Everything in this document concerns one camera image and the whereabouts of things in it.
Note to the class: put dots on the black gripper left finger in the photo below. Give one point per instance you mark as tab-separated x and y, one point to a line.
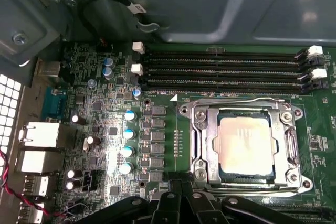
168	208

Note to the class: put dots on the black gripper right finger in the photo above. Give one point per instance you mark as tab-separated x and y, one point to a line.
199	208

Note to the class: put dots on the thin metal locking lever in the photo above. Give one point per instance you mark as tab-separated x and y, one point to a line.
236	100
249	186

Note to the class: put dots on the silver-topped CPU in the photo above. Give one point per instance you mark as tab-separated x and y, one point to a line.
246	145

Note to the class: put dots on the metal socket cover frame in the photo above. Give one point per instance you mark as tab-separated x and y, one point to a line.
281	134

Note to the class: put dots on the CPU socket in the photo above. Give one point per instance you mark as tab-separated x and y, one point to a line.
293	174

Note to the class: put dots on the RAM slot black clips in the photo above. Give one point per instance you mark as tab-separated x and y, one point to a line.
302	207
223	62

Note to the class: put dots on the silver blue-topped capacitor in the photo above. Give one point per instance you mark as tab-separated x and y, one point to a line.
137	93
126	168
129	134
127	151
130	116

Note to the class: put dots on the green Dell motherboard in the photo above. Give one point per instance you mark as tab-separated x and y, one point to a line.
323	155

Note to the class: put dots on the silver rear port block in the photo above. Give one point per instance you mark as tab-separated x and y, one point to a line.
42	133
38	161

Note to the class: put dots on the blue serial port connector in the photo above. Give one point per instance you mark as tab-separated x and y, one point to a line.
53	103

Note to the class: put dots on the grey metal PC case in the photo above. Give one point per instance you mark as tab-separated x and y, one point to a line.
210	3

